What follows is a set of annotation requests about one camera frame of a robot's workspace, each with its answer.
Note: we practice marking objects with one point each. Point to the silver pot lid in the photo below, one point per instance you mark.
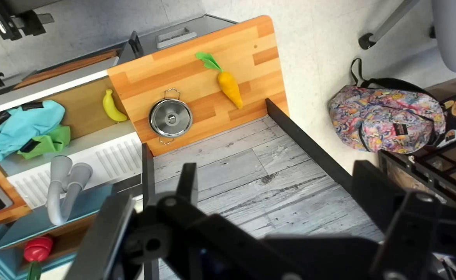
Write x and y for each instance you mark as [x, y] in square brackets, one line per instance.
[170, 117]

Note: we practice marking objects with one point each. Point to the colourful floral backpack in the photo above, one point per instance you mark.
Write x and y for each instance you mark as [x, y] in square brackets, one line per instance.
[385, 114]

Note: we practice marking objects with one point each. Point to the teal cloth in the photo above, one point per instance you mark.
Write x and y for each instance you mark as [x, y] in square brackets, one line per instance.
[27, 122]

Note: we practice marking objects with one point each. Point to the black vertical frame post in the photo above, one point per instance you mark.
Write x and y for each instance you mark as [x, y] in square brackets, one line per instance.
[324, 161]

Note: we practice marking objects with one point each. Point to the wooden butcher block counter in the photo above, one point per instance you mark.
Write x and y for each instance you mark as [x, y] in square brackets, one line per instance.
[248, 50]

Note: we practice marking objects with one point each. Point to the yellow toy banana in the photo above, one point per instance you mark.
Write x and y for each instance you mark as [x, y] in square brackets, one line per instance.
[111, 108]

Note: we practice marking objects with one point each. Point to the teal planter box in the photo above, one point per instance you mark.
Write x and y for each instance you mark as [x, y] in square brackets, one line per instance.
[66, 239]

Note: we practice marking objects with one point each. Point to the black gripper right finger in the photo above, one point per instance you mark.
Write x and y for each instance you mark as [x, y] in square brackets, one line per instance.
[416, 225]

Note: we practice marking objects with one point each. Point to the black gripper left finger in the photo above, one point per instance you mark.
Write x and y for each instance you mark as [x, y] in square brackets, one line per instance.
[176, 232]

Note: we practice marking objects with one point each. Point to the orange plush carrot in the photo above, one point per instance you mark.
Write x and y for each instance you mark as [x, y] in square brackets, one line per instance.
[224, 80]

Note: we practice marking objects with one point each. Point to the grey toy faucet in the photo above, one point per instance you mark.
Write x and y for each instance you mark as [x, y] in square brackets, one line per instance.
[67, 181]

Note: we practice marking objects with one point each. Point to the green cloth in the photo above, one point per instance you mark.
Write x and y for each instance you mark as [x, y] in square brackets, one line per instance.
[55, 141]

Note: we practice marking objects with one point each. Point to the red toy radish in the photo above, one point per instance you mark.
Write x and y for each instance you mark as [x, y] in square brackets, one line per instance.
[35, 254]

